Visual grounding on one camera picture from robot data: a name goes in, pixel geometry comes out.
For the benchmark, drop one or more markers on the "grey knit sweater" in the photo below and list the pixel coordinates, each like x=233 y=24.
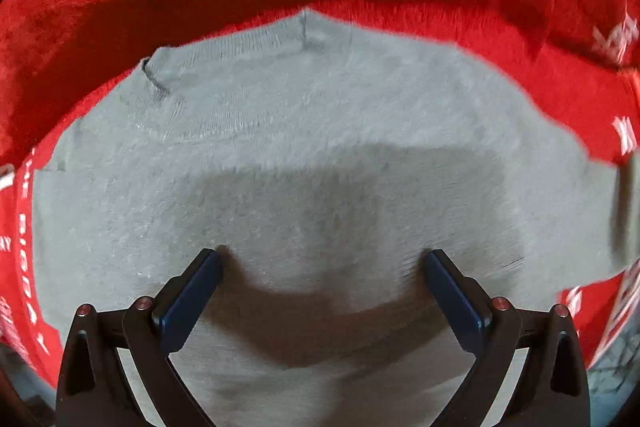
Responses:
x=320 y=117

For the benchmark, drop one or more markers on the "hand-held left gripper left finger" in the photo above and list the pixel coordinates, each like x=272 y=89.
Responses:
x=192 y=302

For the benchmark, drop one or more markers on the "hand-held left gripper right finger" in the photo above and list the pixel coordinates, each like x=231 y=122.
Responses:
x=452 y=302

